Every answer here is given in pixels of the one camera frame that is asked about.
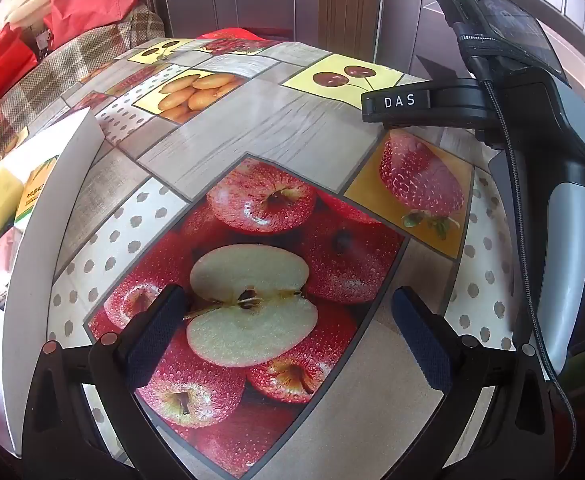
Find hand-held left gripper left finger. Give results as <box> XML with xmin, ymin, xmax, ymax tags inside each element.
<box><xmin>21</xmin><ymin>284</ymin><xmax>190</xmax><ymax>480</ymax></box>

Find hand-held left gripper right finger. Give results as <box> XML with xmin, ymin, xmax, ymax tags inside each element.
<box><xmin>391</xmin><ymin>285</ymin><xmax>561</xmax><ymax>480</ymax></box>

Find white box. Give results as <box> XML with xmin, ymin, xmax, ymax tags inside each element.
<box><xmin>0</xmin><ymin>106</ymin><xmax>107</xmax><ymax>458</ymax></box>

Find yellow green tissue pack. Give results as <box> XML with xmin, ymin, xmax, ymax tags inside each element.
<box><xmin>13</xmin><ymin>156</ymin><xmax>58</xmax><ymax>233</ymax></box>

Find fruit print tablecloth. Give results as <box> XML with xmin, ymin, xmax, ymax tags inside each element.
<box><xmin>0</xmin><ymin>35</ymin><xmax>543</xmax><ymax>480</ymax></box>

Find plaid covered bench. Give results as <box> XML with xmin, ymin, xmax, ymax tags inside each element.
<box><xmin>0</xmin><ymin>5</ymin><xmax>166</xmax><ymax>186</ymax></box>

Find black cable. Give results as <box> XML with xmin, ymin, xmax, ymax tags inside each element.
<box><xmin>480</xmin><ymin>77</ymin><xmax>581</xmax><ymax>466</ymax></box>

